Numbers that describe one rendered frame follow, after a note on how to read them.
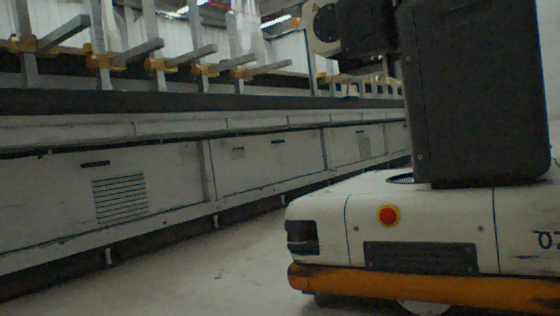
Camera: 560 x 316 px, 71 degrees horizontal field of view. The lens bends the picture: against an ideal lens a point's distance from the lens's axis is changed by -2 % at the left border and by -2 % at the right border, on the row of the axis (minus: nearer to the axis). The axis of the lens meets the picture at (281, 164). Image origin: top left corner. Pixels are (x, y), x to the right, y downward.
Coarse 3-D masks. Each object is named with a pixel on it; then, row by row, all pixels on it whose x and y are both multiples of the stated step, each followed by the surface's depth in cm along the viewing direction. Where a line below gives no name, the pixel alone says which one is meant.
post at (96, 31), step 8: (88, 0) 143; (96, 0) 144; (88, 8) 143; (96, 8) 144; (96, 16) 144; (96, 24) 144; (96, 32) 143; (96, 40) 143; (96, 48) 143; (104, 48) 146; (96, 72) 145; (104, 72) 145; (104, 80) 145
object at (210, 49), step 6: (198, 48) 154; (204, 48) 152; (210, 48) 150; (216, 48) 151; (186, 54) 158; (192, 54) 156; (198, 54) 154; (204, 54) 153; (210, 54) 153; (168, 60) 165; (174, 60) 163; (180, 60) 160; (186, 60) 159; (192, 60) 160; (168, 66) 165; (174, 66) 165; (150, 72) 172
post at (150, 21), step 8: (144, 0) 163; (152, 0) 164; (144, 8) 163; (152, 8) 164; (144, 16) 164; (152, 16) 164; (152, 24) 163; (152, 32) 163; (152, 56) 164; (160, 56) 165; (152, 72) 165; (160, 72) 165; (160, 80) 165
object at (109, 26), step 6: (102, 0) 252; (108, 0) 253; (102, 6) 253; (108, 6) 252; (108, 12) 252; (108, 18) 252; (108, 24) 252; (114, 24) 255; (108, 30) 252; (114, 30) 255; (108, 36) 253; (114, 36) 254; (108, 42) 254; (114, 42) 254; (108, 48) 254; (114, 48) 254
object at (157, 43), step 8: (152, 40) 130; (160, 40) 130; (136, 48) 136; (144, 48) 133; (152, 48) 131; (160, 48) 132; (120, 56) 142; (128, 56) 139; (136, 56) 138; (112, 64) 146; (120, 64) 146
